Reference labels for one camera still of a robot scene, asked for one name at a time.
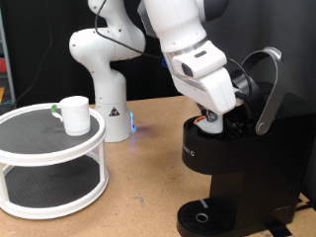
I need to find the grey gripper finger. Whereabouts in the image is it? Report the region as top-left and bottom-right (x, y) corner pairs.
(196, 103), (207, 117)
(205, 110), (219, 124)

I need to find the orange red coffee pod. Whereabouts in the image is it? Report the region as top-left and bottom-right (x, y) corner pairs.
(193, 115), (225, 135)

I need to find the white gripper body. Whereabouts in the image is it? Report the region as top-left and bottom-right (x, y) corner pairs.
(170, 66), (245, 117)

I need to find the white plastic mug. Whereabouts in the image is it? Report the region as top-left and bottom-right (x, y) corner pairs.
(50, 95), (92, 137)

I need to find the black machine power cord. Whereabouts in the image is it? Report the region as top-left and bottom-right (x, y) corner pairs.
(294, 198), (316, 213)

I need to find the white two-tier turntable shelf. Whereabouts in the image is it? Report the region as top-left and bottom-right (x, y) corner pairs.
(0, 102), (110, 220)

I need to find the thin black hanging cable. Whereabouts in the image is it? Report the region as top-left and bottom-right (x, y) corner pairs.
(9, 0), (55, 112)

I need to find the black Keurig coffee machine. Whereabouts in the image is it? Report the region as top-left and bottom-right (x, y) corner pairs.
(176, 46), (316, 237)

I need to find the grey metal frame post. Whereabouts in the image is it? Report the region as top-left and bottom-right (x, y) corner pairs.
(0, 8), (17, 107)

